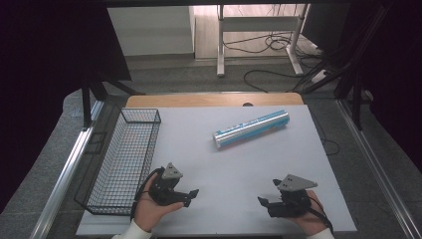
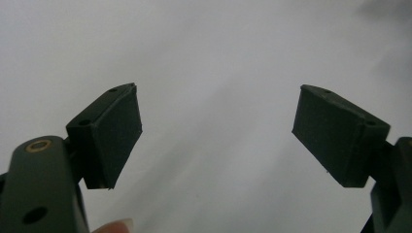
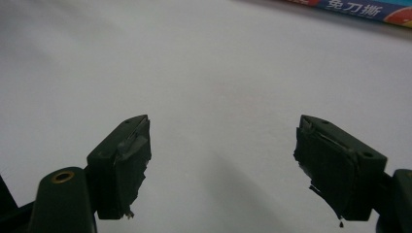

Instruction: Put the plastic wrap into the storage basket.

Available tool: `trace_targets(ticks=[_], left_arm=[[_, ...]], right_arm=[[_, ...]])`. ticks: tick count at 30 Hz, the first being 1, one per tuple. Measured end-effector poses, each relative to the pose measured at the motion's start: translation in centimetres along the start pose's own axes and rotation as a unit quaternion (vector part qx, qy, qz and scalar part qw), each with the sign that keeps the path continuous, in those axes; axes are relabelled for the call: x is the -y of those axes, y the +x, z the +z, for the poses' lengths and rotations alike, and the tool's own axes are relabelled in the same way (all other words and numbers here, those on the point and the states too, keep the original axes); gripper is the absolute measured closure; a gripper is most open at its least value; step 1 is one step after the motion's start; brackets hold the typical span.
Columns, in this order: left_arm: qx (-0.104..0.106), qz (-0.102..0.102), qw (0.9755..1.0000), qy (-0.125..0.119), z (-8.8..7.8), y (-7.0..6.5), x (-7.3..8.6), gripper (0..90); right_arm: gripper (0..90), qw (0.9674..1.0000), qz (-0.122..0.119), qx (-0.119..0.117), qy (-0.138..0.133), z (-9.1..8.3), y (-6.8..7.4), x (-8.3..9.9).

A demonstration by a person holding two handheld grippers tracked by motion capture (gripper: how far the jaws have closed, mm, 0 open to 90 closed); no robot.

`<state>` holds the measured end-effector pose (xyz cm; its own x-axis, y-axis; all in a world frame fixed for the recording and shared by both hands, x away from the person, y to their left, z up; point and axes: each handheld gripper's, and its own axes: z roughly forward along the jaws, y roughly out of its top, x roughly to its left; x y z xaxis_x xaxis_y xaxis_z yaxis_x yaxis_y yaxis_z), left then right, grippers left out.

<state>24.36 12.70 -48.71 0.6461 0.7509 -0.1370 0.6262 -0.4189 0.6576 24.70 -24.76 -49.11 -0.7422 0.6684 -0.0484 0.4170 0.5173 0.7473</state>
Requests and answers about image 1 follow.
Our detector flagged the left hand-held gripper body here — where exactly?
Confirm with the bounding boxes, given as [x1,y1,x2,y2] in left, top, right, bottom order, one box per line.
[147,161,189,207]

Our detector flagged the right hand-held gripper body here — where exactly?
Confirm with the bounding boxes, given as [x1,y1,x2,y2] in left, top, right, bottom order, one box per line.
[267,173,318,219]

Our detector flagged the person's left hand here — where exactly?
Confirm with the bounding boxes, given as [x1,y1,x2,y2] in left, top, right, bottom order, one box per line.
[133,172,185,233]

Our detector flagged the person's right hand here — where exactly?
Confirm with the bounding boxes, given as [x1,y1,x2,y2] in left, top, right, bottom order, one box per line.
[288,189,328,237]

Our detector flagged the white table board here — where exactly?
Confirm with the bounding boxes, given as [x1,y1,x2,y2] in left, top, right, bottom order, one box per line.
[76,104,358,237]

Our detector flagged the silver blue wrap roll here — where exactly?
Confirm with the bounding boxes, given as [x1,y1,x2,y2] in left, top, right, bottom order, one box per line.
[212,110,291,150]

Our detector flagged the wooden table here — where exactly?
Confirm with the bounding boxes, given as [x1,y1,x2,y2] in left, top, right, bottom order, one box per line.
[124,92,305,109]

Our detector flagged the white power strip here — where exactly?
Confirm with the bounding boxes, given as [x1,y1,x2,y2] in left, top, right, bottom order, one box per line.
[311,69,330,85]

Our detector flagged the black metal stand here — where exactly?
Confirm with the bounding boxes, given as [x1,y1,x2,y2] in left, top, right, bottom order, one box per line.
[80,68,146,129]
[298,3,394,131]

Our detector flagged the white cabinet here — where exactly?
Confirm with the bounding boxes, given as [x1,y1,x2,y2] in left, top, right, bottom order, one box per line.
[106,5,196,57]

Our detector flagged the dark curtain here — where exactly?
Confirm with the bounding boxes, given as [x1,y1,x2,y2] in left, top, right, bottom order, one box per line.
[0,0,132,213]
[303,0,422,167]

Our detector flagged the left hand-held gripper cable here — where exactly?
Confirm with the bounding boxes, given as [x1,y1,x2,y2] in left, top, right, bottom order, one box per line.
[129,166,165,221]

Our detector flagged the hand-held gripper cable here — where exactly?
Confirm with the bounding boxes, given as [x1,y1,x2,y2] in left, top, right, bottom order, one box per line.
[308,191,334,234]
[129,166,165,221]

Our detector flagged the right hand-held gripper cable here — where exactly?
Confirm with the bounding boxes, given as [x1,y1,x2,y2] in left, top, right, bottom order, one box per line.
[308,191,334,234]

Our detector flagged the black wire basket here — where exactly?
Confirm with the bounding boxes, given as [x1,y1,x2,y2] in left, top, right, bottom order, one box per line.
[74,108,162,216]

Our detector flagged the thin black looped cable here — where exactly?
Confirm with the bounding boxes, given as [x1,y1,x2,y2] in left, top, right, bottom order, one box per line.
[309,109,341,157]

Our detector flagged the aluminium rail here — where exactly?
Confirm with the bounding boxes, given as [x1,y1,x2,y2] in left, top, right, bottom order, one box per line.
[29,99,106,239]
[335,99,422,239]

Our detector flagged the black floor cable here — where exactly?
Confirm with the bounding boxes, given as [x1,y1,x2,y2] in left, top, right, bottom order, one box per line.
[222,31,319,94]

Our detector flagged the white metal desk frame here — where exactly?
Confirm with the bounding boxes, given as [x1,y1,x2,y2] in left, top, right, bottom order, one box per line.
[216,3,312,79]

